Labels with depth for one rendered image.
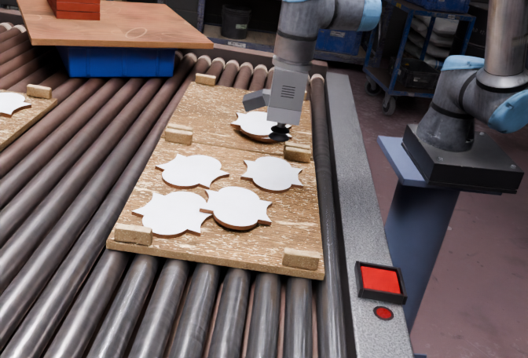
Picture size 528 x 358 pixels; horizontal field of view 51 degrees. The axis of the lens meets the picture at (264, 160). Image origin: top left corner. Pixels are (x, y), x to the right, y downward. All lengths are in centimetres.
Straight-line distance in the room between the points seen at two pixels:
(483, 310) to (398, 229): 108
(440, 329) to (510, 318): 36
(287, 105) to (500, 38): 51
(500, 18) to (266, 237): 69
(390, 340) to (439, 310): 167
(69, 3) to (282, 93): 90
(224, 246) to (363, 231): 29
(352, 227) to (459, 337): 141
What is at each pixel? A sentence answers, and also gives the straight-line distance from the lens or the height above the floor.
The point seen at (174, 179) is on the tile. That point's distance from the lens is 107.
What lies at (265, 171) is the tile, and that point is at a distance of 114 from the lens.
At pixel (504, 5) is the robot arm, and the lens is 128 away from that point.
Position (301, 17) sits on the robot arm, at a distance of 100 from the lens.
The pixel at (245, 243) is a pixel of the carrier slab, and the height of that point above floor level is 94.
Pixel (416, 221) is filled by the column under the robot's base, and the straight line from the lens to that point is 158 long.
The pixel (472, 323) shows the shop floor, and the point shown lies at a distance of 253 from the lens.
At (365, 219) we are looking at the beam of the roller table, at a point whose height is 92.
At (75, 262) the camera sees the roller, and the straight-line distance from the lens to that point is 89.
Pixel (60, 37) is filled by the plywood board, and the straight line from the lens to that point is 158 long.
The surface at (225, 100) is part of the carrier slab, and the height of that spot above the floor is 94.
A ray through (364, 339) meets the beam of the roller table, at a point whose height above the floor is 92.
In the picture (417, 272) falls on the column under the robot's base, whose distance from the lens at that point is 168.
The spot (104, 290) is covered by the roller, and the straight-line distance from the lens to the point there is 85.
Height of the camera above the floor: 146
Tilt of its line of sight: 26 degrees down
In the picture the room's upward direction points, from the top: 9 degrees clockwise
